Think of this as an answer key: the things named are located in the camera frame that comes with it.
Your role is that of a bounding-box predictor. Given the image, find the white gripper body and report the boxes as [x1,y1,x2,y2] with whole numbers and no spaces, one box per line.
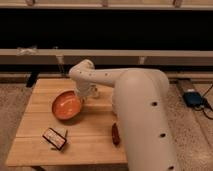
[75,82,97,99]

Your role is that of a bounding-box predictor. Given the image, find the orange ceramic bowl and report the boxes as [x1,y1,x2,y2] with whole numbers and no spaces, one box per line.
[52,91,82,120]

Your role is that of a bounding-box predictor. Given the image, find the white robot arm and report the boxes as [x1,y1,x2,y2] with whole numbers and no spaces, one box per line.
[69,60,182,171]

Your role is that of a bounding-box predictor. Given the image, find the small printed snack box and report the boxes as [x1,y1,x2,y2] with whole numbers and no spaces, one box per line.
[42,128,67,150]

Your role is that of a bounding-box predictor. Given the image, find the brown sausage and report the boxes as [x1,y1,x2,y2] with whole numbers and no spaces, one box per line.
[111,123,120,146]

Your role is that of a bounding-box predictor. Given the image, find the dark blue device box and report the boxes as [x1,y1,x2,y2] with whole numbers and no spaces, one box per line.
[183,90,203,107]

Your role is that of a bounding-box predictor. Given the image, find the wooden shelf rail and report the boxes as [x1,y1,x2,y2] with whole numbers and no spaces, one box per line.
[0,48,213,66]

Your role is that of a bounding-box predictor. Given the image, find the black cable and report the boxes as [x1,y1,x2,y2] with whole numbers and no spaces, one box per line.
[199,83,213,120]

